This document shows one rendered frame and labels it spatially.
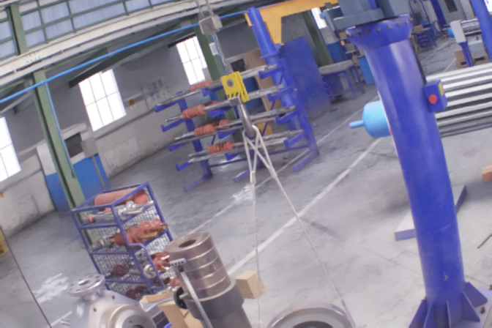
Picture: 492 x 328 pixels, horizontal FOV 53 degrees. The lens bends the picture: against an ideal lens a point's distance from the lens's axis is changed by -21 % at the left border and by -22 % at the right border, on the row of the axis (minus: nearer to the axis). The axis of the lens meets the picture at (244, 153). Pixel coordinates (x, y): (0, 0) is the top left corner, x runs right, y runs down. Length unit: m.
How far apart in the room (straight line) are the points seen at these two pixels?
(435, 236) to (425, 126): 0.69
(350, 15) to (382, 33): 0.22
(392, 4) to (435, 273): 1.70
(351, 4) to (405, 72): 0.51
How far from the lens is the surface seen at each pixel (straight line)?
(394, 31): 3.13
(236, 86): 1.95
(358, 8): 3.00
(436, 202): 3.39
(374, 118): 5.67
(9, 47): 10.59
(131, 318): 2.91
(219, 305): 4.32
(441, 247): 3.51
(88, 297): 3.00
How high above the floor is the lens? 2.25
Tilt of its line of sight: 10 degrees down
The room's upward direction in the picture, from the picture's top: 20 degrees counter-clockwise
